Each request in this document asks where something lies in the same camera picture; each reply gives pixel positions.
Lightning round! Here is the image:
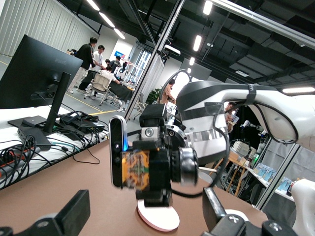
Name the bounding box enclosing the beige machine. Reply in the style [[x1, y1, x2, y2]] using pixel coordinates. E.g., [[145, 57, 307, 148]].
[[232, 141, 257, 154]]

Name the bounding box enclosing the green potted plant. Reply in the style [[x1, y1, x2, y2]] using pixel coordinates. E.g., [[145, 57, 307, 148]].
[[147, 88, 162, 104]]

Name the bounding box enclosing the aluminium frame beam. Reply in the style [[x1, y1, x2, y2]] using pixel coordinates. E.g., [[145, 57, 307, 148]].
[[211, 0, 315, 49]]

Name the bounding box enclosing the thin black looped cable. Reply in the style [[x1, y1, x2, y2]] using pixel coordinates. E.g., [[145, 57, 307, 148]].
[[72, 144, 101, 165]]

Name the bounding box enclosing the standing person white shirt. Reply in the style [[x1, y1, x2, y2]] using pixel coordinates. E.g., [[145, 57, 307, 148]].
[[87, 45, 105, 74]]

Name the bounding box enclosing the light blue box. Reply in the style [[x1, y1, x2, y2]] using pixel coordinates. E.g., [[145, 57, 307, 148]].
[[279, 177, 294, 193], [254, 163, 274, 183]]

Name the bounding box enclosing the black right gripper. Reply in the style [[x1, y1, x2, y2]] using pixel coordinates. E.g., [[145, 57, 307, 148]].
[[132, 103, 183, 208]]

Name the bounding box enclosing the person holding blue card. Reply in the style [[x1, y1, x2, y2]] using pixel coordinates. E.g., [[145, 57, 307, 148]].
[[223, 102, 240, 134]]

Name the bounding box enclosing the person in black shirt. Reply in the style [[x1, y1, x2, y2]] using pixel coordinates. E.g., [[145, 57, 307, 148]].
[[67, 36, 98, 94]]

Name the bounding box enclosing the flat black dock box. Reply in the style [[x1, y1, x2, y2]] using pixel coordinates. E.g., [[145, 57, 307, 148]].
[[17, 127, 53, 151]]

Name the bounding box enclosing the wooden work stand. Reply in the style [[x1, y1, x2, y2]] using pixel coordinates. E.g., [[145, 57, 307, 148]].
[[221, 151, 250, 198]]

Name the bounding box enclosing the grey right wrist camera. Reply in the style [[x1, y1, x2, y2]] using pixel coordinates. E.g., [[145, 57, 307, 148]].
[[109, 115, 128, 188]]

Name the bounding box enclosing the small white background robot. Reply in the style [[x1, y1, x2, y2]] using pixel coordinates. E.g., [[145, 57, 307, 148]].
[[240, 119, 269, 138]]

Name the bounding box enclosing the black covered table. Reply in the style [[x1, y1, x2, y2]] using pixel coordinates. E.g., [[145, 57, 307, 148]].
[[108, 81, 135, 104]]

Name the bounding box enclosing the slanted aluminium frame post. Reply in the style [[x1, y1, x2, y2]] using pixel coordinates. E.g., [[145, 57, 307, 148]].
[[124, 0, 187, 121]]

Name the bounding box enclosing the black computer monitor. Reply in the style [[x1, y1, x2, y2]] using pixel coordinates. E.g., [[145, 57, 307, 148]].
[[0, 34, 84, 135]]

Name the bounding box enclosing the grey aluminium frame post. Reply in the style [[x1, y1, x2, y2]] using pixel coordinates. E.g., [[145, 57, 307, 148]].
[[255, 144, 302, 212]]

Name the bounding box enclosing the seated person white shirt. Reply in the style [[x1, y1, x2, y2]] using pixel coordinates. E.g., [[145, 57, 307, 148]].
[[98, 65, 121, 86]]

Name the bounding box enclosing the white overhead camera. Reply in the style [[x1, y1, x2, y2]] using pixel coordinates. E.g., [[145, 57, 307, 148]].
[[163, 44, 182, 57]]

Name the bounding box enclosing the person in dark shirt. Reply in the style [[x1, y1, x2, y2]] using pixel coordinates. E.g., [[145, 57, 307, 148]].
[[108, 56, 123, 74]]

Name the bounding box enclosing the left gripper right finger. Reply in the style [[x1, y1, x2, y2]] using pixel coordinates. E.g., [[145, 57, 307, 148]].
[[201, 186, 299, 236]]

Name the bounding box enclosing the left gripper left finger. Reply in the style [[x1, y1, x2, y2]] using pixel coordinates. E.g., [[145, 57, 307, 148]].
[[0, 189, 91, 236]]

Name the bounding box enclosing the grey office chair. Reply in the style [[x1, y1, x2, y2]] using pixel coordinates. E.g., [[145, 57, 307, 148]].
[[133, 93, 149, 121]]

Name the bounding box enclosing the pale pink plate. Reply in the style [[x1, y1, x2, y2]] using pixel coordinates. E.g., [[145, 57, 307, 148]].
[[136, 198, 181, 232]]

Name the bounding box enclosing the red power strip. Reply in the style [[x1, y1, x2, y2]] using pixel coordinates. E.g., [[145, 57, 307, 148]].
[[0, 147, 30, 178]]

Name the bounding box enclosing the grey partition curtain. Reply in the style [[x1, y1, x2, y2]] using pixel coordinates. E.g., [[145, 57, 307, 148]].
[[142, 58, 164, 99]]

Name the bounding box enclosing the white pleated curtain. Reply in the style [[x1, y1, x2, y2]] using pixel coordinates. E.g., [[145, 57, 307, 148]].
[[0, 0, 99, 58]]

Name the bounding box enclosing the person in tan shirt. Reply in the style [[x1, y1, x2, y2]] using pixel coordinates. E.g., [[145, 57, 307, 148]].
[[159, 78, 177, 105]]

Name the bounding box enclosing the white mesh office chair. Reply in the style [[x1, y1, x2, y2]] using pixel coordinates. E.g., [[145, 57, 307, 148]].
[[84, 73, 112, 107]]

